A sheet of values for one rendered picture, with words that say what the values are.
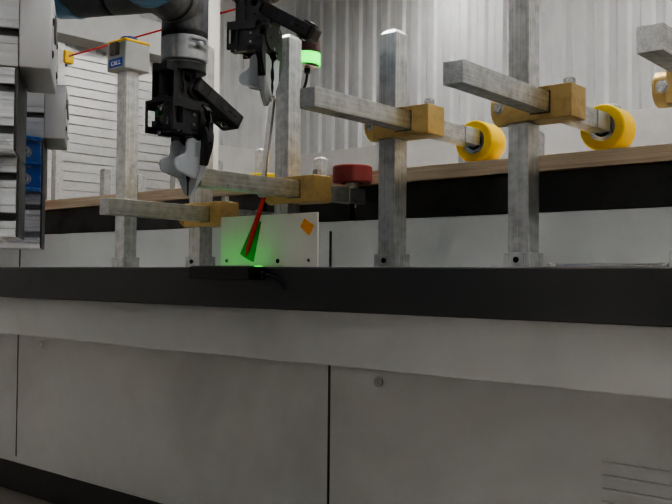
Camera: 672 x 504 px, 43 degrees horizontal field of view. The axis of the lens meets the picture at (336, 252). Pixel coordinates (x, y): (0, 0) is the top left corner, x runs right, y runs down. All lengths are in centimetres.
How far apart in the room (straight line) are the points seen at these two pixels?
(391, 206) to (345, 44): 1046
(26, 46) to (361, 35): 1082
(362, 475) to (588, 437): 51
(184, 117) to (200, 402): 93
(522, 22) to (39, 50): 73
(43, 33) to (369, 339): 79
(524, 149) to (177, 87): 55
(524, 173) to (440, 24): 961
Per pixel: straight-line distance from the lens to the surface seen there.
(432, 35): 1091
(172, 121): 137
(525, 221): 132
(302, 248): 157
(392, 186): 146
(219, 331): 177
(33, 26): 100
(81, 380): 254
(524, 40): 137
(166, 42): 143
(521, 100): 124
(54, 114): 148
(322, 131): 1197
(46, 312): 229
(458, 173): 163
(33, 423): 277
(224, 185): 145
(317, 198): 157
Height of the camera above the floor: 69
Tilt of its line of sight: 2 degrees up
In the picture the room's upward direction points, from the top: 1 degrees clockwise
